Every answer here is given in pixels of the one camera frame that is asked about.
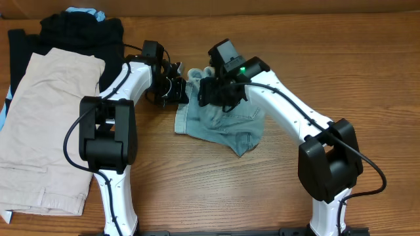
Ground light blue denim shorts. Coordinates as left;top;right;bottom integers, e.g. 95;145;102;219
175;66;265;157

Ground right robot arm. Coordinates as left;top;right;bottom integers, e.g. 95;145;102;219
199;56;369;235

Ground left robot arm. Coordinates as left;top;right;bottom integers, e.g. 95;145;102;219
79;55;187;235

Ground black garment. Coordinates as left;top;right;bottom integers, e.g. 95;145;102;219
8;11;124;94

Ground beige folded shorts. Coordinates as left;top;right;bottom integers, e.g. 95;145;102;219
1;48;105;216

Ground light blue garment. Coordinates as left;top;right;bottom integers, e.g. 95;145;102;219
1;7;105;221

